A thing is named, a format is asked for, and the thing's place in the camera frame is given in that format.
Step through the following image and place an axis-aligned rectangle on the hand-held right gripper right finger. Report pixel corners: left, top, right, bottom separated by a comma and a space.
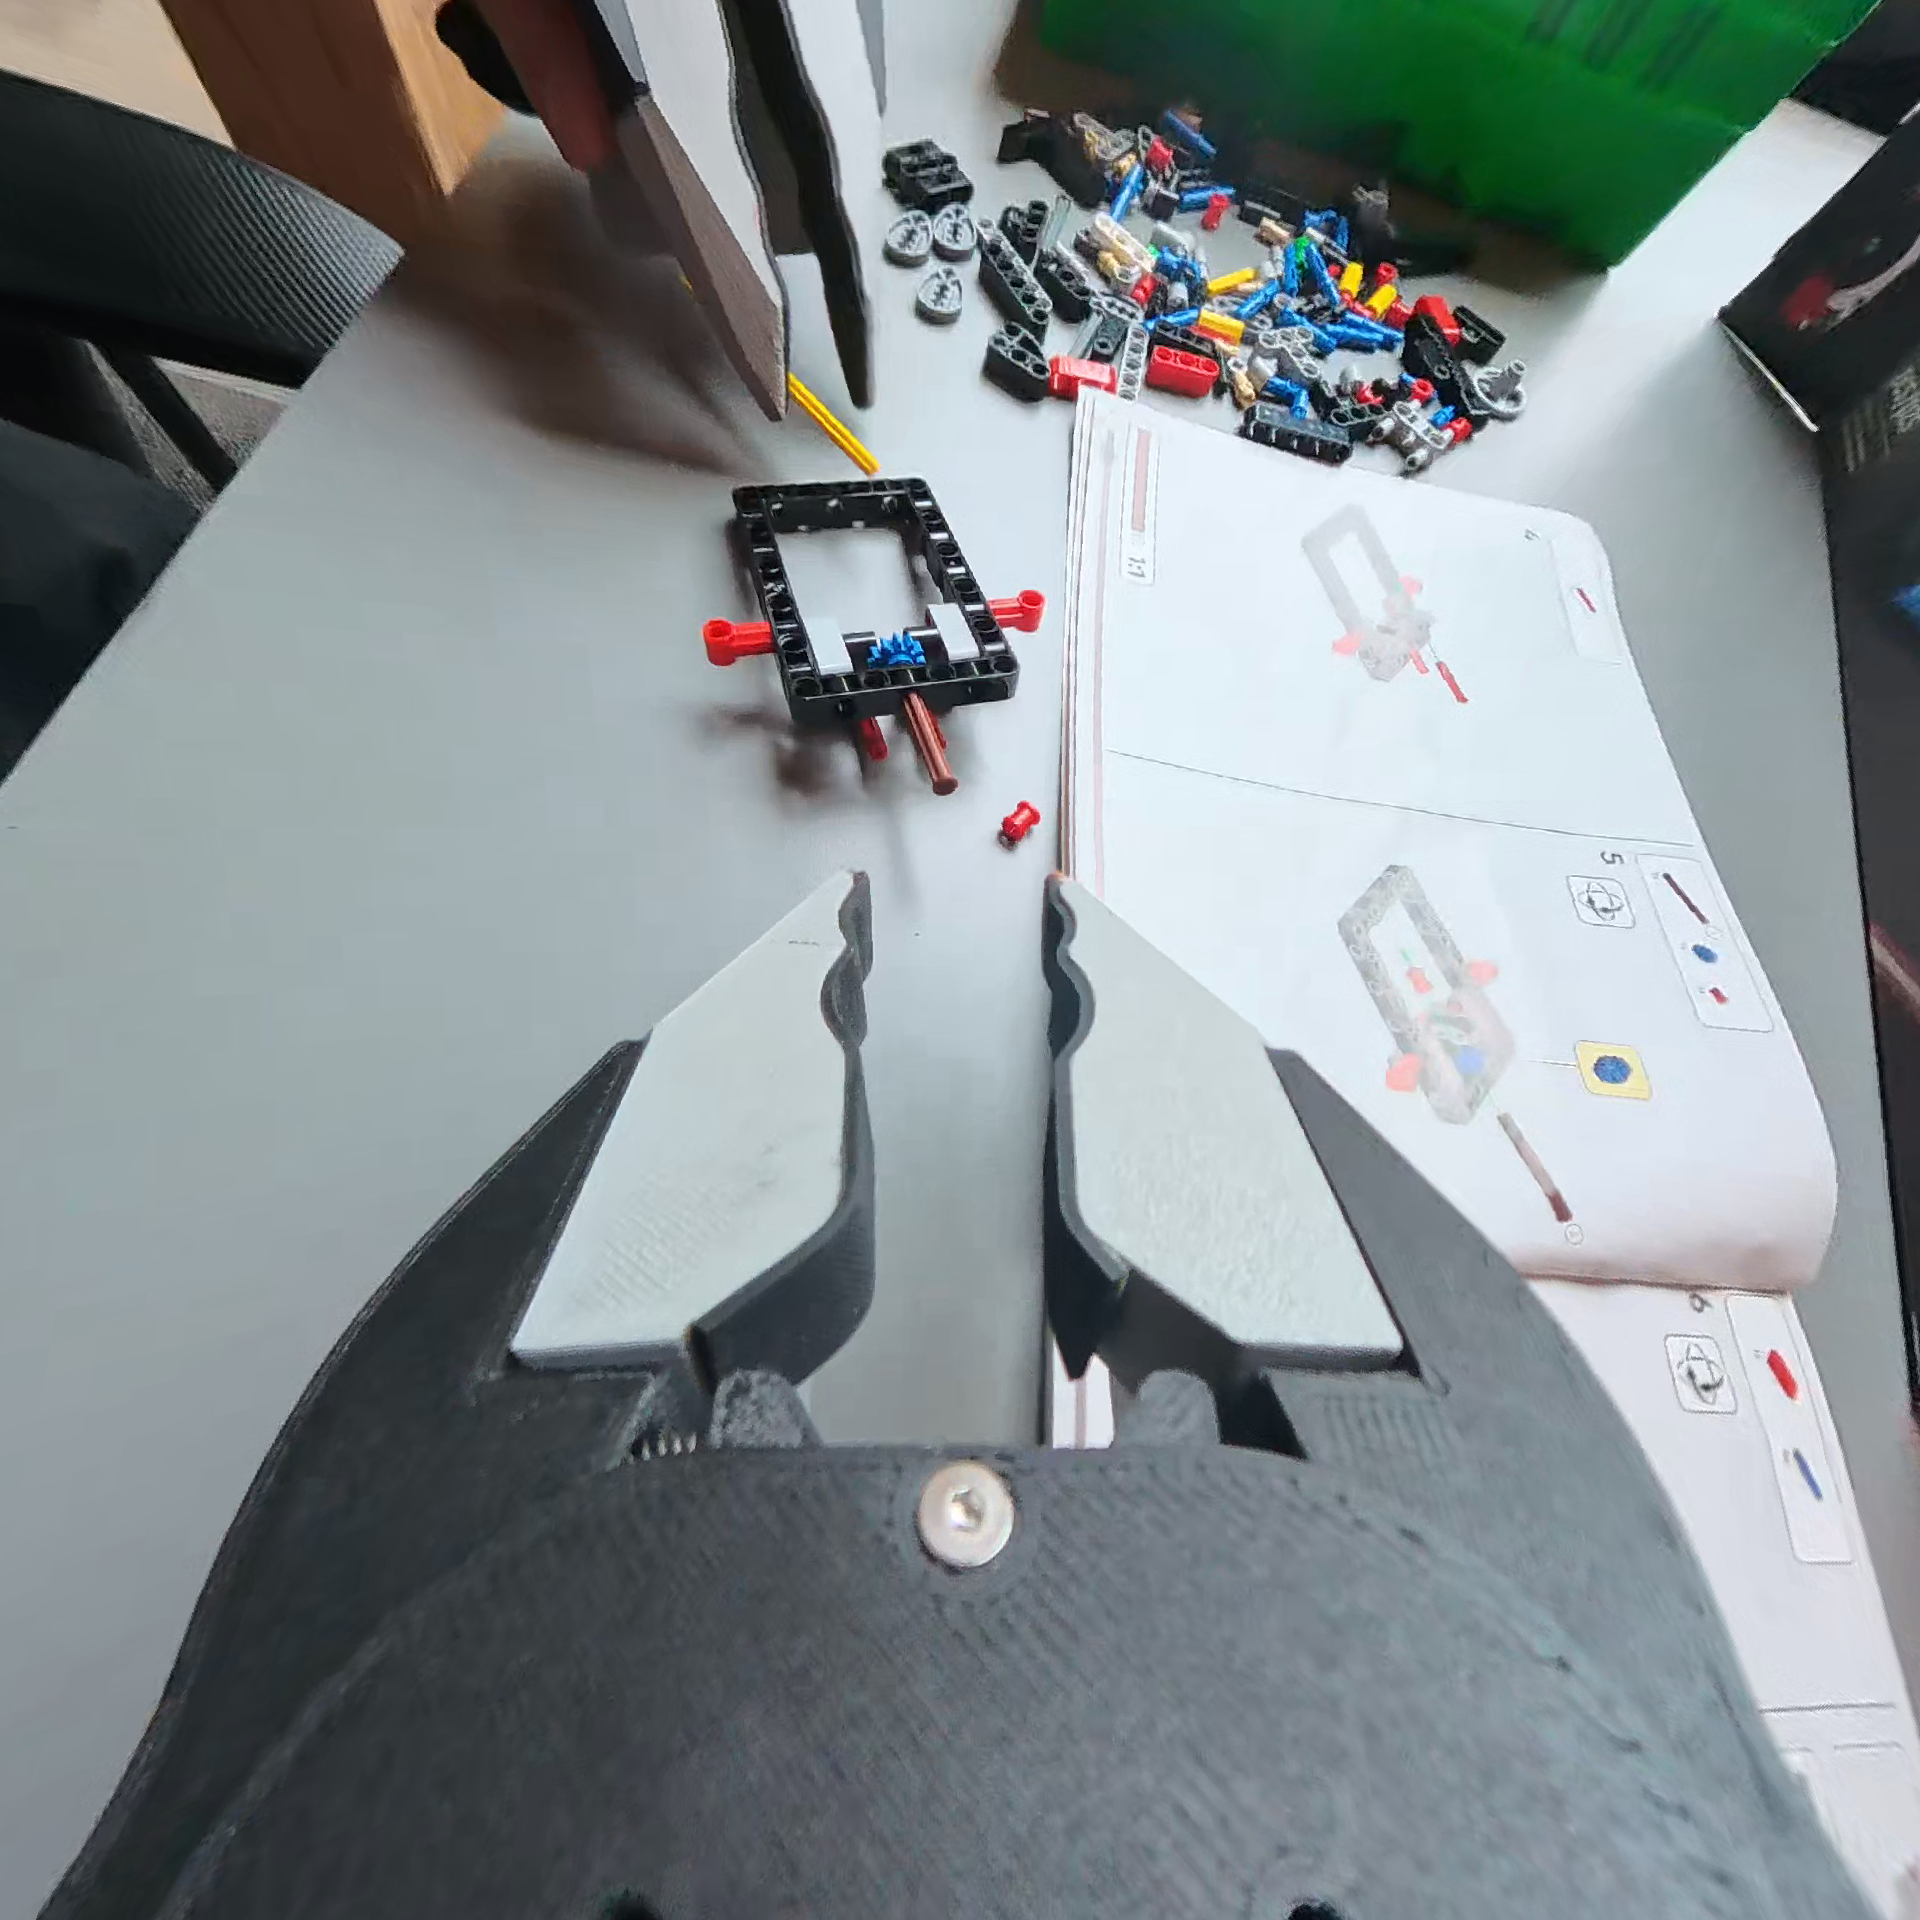
1042, 877, 1409, 1397

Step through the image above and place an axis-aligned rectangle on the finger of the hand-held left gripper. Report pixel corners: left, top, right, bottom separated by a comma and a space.
728, 0, 891, 412
596, 0, 793, 424

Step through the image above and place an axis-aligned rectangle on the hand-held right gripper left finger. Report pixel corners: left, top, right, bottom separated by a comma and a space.
511, 870, 881, 1412

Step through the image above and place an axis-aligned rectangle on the yellow lego axle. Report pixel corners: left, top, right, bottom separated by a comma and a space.
787, 372, 881, 477

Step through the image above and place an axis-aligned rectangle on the black lego frame assembly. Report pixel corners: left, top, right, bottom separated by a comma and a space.
701, 477, 1047, 761

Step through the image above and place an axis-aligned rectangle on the pile of lego pieces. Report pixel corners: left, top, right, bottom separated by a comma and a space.
977, 105, 1532, 472

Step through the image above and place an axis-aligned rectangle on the lego instruction booklet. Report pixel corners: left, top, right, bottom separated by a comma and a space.
1045, 390, 1920, 1823

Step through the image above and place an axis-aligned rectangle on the black lego set box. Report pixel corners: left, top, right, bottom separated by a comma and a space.
1716, 105, 1920, 1441

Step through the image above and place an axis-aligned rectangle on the person's left hand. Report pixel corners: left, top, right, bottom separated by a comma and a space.
496, 0, 620, 166

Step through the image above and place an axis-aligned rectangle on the wooden cabinet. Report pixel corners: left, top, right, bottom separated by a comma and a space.
157, 0, 506, 225

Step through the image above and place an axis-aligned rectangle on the black office chair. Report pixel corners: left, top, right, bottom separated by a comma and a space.
0, 70, 408, 496

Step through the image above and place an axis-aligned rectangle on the green plastic bin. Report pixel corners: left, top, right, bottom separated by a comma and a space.
1036, 0, 1845, 272

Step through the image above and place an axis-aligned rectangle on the person's dark clothing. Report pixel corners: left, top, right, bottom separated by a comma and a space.
0, 421, 203, 782

